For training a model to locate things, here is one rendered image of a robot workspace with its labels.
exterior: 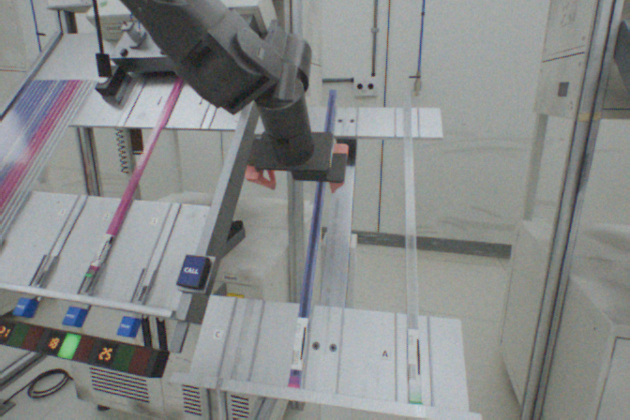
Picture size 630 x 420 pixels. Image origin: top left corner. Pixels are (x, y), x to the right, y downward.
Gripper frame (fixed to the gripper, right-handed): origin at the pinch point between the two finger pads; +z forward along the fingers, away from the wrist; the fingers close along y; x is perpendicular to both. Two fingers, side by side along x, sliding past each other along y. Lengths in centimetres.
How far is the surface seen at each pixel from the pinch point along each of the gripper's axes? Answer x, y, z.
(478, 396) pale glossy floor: 18, -52, 109
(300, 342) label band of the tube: 22.4, -2.9, 1.6
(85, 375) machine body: 31, 79, 74
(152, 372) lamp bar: 27.9, 21.7, 12.8
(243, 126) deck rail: -17.6, 16.3, 6.2
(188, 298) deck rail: 17.0, 17.7, 9.3
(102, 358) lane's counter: 27.1, 31.1, 13.1
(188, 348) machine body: 20, 39, 59
